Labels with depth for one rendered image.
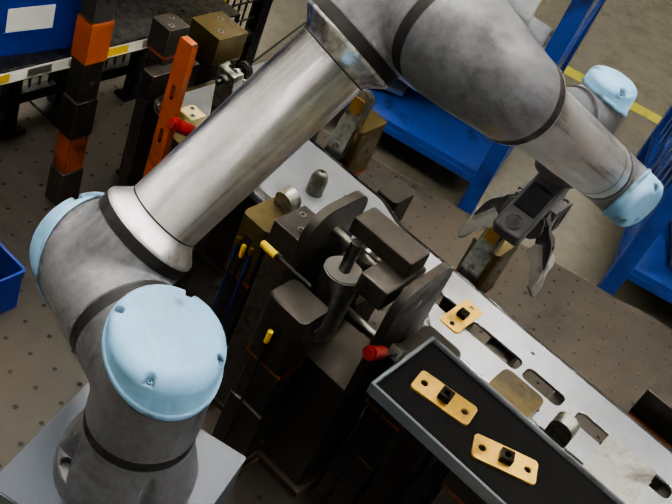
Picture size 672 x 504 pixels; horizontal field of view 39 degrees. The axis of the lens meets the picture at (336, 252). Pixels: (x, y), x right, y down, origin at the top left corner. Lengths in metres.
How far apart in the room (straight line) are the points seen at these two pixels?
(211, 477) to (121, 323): 0.27
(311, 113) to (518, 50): 0.21
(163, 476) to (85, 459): 0.08
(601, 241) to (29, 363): 2.67
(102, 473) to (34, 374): 0.68
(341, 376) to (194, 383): 0.57
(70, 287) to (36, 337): 0.74
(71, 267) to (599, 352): 1.45
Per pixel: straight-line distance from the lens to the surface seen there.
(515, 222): 1.35
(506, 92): 0.87
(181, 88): 1.58
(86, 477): 1.00
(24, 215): 1.90
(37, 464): 1.06
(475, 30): 0.86
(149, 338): 0.89
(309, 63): 0.92
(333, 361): 1.44
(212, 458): 1.10
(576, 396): 1.57
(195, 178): 0.94
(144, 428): 0.91
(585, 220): 3.94
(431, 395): 1.18
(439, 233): 2.22
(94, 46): 1.71
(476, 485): 1.14
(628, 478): 1.34
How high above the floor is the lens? 1.98
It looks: 39 degrees down
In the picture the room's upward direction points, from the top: 25 degrees clockwise
